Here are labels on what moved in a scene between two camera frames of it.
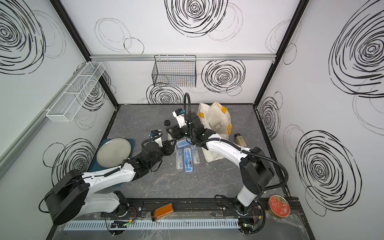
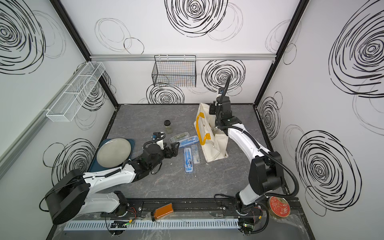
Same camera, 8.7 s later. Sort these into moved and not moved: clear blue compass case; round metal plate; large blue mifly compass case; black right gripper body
Moved: black right gripper body
Not moved: large blue mifly compass case; round metal plate; clear blue compass case
